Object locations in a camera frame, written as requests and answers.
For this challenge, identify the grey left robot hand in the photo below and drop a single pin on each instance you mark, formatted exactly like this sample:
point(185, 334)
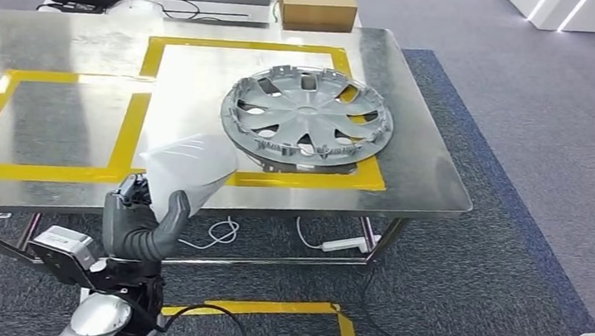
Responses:
point(130, 235)

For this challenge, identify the white plastic shell part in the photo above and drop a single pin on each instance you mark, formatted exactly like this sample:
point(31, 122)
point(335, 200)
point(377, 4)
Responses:
point(192, 172)

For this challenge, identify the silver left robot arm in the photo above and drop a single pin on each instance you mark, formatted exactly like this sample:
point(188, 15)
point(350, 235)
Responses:
point(96, 319)

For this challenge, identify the yellow tape on workbench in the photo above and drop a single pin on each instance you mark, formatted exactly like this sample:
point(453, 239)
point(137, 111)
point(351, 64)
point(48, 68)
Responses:
point(54, 170)

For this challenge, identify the stainless steel workbench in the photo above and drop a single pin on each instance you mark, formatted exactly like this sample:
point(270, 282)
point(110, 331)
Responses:
point(430, 164)

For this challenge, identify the yellow floor tape square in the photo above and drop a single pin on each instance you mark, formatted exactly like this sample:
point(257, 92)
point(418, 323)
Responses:
point(260, 307)

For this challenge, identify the silver wheel hubcap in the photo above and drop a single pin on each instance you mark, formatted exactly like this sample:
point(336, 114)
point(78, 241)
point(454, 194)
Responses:
point(309, 112)

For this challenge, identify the white power strip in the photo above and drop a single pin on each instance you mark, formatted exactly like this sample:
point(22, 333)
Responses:
point(347, 244)

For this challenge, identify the brown cardboard box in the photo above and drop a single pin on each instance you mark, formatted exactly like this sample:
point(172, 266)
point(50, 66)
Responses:
point(315, 3)

